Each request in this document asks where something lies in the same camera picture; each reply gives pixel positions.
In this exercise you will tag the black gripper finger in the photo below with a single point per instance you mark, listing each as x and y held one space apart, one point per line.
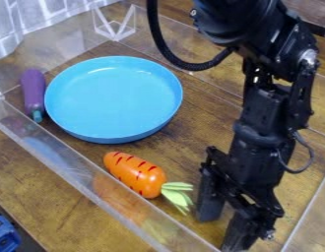
240 234
209 201

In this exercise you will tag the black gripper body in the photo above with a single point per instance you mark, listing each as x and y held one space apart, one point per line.
248 172

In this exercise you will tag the orange toy carrot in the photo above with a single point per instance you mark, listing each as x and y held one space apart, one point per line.
145 179

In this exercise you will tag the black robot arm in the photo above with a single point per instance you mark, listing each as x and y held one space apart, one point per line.
268 35

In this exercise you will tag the blue round plate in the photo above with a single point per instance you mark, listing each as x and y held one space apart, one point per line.
113 99

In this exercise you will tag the blue object at corner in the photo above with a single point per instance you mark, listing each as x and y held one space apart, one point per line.
9 236

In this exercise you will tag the purple toy eggplant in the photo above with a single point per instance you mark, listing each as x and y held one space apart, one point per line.
33 89

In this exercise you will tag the white patterned curtain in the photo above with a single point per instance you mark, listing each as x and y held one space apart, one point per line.
23 16

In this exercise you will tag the clear acrylic enclosure wall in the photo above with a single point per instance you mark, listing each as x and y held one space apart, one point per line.
54 189

